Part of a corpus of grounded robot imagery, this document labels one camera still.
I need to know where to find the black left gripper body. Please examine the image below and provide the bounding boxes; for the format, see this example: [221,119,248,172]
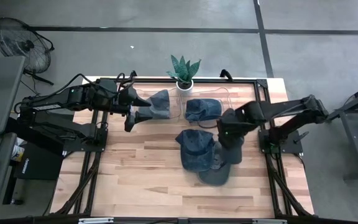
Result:
[112,83,138,114]

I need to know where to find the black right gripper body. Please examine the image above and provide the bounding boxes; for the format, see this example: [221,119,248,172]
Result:
[217,119,246,149]

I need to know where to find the blue denim baseball cap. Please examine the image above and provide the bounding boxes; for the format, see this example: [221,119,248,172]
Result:
[184,98,223,123]
[175,129,217,172]
[221,141,245,166]

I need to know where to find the grey denim baseball cap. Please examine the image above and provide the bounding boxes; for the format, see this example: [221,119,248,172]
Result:
[197,141,232,187]
[138,89,172,121]

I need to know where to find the clear plastic bin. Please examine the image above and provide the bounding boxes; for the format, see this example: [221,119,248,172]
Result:
[134,88,183,123]
[180,86,233,129]

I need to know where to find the green plant in white pot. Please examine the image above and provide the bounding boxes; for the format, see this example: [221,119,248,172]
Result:
[166,55,202,93]

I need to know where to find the black controller box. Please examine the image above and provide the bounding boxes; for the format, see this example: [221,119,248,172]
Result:
[13,142,64,181]

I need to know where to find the black floor fan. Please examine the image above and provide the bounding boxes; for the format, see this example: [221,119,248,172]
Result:
[0,17,55,86]

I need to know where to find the white and yellow packet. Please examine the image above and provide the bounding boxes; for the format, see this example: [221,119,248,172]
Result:
[11,138,25,162]

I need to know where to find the black metal stand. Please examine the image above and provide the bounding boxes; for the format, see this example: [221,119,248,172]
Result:
[326,79,358,181]

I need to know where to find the black aluminium table frame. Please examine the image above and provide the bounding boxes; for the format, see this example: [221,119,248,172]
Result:
[51,76,314,218]

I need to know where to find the silver rail bracket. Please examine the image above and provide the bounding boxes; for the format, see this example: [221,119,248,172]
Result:
[78,217,114,224]
[252,218,288,224]

